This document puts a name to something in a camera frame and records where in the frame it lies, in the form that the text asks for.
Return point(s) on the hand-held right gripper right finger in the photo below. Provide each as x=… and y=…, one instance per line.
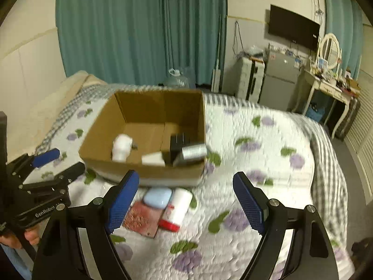
x=249, y=205

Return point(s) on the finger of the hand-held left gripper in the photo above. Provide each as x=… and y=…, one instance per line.
x=45, y=157
x=68, y=174

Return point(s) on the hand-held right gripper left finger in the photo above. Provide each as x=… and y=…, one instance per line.
x=123, y=202

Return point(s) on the red patterned packet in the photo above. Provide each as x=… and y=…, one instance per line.
x=142, y=220

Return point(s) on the light blue case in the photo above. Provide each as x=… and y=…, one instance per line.
x=157, y=197

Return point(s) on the white bottle with red cap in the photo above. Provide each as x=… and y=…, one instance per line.
x=178, y=208

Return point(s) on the brown cardboard box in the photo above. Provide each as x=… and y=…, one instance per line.
x=140, y=108

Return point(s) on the person's left hand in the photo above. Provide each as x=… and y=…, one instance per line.
x=30, y=237

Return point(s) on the small white box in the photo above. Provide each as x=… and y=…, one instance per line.
x=153, y=159

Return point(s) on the white plastic bottle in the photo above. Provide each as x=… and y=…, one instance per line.
x=121, y=148

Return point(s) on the silver cylinder can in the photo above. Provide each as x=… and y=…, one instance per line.
x=193, y=150

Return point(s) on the black ribbed box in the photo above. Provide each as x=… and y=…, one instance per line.
x=177, y=144

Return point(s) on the cream pillow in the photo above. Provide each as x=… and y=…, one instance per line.
x=72, y=82

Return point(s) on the blue bag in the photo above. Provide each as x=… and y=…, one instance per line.
x=316, y=113

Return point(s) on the white suitcase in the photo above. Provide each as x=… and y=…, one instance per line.
x=244, y=77

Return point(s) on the grey refrigerator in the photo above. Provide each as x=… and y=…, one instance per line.
x=281, y=78

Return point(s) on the white slatted panel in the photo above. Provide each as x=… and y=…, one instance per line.
x=362, y=140

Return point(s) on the dark suitcase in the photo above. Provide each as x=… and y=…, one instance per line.
x=349, y=118

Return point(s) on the clear plastic water jug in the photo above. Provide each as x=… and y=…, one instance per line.
x=177, y=80

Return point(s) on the white upright pole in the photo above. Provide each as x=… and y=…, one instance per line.
x=216, y=75

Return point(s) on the white dressing table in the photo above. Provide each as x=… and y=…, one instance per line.
x=326, y=87

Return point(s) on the wide teal curtain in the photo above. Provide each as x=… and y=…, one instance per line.
x=131, y=29

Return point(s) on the white oval mirror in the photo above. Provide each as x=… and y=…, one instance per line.
x=330, y=49

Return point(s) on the narrow teal curtain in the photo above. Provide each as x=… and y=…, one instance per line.
x=341, y=20

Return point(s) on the black wall television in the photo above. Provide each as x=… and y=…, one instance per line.
x=293, y=26

